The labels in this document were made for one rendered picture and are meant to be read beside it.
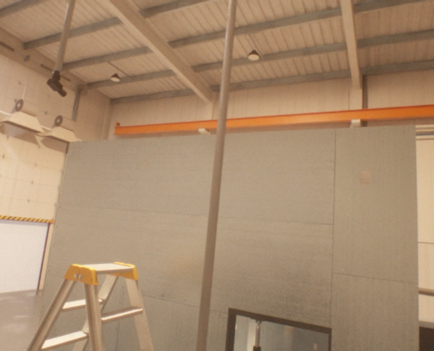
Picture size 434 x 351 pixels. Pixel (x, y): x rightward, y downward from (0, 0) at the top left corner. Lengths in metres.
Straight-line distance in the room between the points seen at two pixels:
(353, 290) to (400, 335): 0.27
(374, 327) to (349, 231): 0.47
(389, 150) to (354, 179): 0.23
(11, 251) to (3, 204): 1.62
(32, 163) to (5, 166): 0.95
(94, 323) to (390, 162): 1.69
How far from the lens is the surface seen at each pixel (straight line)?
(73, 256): 2.90
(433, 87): 11.43
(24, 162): 12.52
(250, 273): 2.07
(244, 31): 9.63
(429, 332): 6.60
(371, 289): 1.95
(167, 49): 10.49
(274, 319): 2.06
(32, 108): 11.84
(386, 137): 2.03
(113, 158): 2.74
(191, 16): 9.60
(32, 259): 13.31
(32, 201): 12.73
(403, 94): 11.31
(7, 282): 12.97
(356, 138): 2.03
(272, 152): 2.09
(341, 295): 1.97
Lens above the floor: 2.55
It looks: 11 degrees up
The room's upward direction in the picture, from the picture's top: 6 degrees clockwise
